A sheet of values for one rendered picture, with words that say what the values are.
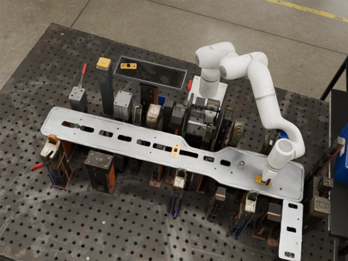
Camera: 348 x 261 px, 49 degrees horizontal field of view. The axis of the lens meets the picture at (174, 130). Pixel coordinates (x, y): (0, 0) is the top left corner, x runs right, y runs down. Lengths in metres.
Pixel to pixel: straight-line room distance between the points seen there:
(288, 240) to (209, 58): 1.00
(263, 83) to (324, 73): 2.41
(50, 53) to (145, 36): 1.35
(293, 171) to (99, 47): 1.60
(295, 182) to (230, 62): 0.69
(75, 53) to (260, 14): 2.30
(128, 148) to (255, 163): 0.66
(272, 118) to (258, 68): 0.22
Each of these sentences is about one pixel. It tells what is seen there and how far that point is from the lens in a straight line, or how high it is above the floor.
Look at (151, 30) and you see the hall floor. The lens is 4.00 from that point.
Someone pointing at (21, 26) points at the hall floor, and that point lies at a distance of 4.18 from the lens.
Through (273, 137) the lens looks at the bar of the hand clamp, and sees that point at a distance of 1.98.
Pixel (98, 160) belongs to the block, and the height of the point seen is 1.03.
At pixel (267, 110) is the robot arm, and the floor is 1.41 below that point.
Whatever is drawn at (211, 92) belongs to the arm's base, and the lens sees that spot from 2.39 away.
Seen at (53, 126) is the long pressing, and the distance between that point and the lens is 2.08.
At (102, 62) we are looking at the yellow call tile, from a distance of 2.10.
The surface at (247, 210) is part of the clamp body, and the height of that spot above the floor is 1.04.
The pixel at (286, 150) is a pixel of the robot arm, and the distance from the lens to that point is 1.67.
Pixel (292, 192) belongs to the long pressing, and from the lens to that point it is 1.99.
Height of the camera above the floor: 2.69
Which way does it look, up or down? 57 degrees down
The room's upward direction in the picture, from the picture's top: 8 degrees clockwise
